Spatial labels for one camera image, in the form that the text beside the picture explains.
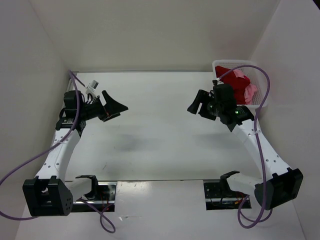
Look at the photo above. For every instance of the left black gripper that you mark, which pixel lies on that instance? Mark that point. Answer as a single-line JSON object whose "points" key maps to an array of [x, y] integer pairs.
{"points": [[113, 107]]}

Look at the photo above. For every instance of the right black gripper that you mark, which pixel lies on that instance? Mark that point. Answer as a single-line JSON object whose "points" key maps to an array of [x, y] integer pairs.
{"points": [[202, 97]]}

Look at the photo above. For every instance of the dark red t shirt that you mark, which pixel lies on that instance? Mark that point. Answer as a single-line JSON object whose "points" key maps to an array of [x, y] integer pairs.
{"points": [[240, 84]]}

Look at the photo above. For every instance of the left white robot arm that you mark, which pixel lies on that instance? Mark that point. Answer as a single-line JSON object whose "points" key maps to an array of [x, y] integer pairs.
{"points": [[47, 194]]}

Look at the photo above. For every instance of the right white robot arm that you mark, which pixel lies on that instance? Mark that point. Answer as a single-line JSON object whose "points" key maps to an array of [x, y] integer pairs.
{"points": [[279, 183]]}

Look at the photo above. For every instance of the pink t shirt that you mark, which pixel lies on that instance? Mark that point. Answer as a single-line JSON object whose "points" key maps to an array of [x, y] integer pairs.
{"points": [[250, 90]]}

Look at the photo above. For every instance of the white plastic basket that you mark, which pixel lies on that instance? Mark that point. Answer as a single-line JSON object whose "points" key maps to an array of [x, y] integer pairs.
{"points": [[257, 78]]}

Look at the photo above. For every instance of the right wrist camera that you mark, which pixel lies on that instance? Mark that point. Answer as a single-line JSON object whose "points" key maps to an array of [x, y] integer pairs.
{"points": [[224, 93]]}

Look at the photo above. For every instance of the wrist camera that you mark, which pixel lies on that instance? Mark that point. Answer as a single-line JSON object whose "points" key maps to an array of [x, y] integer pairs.
{"points": [[224, 93], [73, 100]]}

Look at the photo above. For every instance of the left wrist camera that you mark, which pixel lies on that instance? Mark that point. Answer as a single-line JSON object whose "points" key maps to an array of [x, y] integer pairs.
{"points": [[73, 100]]}

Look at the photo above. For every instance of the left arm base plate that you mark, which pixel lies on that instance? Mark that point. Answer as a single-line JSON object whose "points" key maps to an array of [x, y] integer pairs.
{"points": [[104, 198]]}

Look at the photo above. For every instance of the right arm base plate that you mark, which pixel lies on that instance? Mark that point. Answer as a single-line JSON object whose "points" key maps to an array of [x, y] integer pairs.
{"points": [[216, 200]]}

